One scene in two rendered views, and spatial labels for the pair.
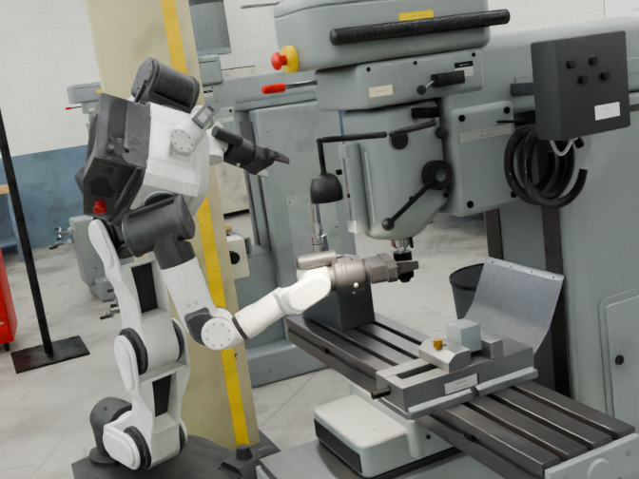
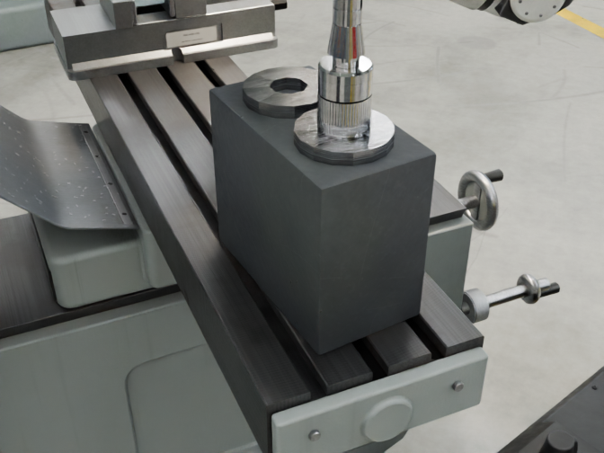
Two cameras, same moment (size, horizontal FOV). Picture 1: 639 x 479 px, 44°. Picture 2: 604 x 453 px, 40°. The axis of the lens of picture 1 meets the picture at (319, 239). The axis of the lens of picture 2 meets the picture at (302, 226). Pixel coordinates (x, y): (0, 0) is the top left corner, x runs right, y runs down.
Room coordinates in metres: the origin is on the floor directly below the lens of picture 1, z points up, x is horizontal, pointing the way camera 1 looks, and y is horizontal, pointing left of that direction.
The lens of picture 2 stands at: (2.99, -0.04, 1.53)
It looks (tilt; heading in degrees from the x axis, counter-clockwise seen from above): 35 degrees down; 180
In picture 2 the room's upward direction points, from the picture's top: straight up
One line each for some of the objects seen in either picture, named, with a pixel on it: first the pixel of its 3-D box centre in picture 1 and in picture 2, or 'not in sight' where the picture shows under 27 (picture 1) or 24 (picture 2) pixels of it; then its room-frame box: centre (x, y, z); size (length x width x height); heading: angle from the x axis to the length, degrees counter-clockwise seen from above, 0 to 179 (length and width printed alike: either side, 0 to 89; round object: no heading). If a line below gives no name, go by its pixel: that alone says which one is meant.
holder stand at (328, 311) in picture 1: (334, 288); (314, 196); (2.29, -0.02, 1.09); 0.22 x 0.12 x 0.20; 30
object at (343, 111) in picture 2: (319, 245); (344, 101); (2.33, 0.00, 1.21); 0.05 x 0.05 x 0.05
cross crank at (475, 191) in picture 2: not in sight; (461, 204); (1.70, 0.26, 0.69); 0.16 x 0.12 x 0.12; 114
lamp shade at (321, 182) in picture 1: (325, 186); not in sight; (1.72, -0.03, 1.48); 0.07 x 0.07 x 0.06
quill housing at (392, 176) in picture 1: (394, 169); not in sight; (1.90, -0.20, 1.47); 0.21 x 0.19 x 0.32; 24
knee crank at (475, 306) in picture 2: not in sight; (510, 294); (1.81, 0.34, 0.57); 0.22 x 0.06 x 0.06; 114
